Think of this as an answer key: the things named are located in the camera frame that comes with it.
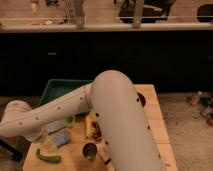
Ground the grey cloth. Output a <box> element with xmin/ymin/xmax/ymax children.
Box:
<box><xmin>47</xmin><ymin>121</ymin><xmax>65</xmax><ymax>133</ymax></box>

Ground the wooden block brush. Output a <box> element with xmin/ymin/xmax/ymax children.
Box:
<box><xmin>97</xmin><ymin>144</ymin><xmax>111</xmax><ymax>165</ymax></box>

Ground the blue sponge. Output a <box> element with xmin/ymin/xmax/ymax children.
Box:
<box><xmin>52</xmin><ymin>131</ymin><xmax>71</xmax><ymax>148</ymax></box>

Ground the light green cup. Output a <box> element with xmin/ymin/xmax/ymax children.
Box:
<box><xmin>64</xmin><ymin>116</ymin><xmax>75</xmax><ymax>128</ymax></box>

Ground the black chair base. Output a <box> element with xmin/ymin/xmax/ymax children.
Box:
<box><xmin>0</xmin><ymin>139</ymin><xmax>23</xmax><ymax>162</ymax></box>

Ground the green plastic tray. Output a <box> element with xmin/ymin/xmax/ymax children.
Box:
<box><xmin>38</xmin><ymin>79</ymin><xmax>90</xmax><ymax>106</ymax></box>

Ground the metal measuring cup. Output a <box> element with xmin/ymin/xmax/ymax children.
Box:
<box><xmin>82</xmin><ymin>143</ymin><xmax>97</xmax><ymax>160</ymax></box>

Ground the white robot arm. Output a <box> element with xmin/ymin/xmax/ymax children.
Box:
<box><xmin>0</xmin><ymin>70</ymin><xmax>164</xmax><ymax>171</ymax></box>

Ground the green pepper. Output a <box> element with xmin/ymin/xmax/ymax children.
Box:
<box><xmin>36</xmin><ymin>149</ymin><xmax>61</xmax><ymax>163</ymax></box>

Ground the yellow stick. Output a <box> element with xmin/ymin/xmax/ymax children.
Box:
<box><xmin>85</xmin><ymin>113</ymin><xmax>92</xmax><ymax>138</ymax></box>

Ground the dark purple bowl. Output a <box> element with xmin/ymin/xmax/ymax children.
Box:
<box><xmin>137</xmin><ymin>92</ymin><xmax>146</xmax><ymax>107</ymax></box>

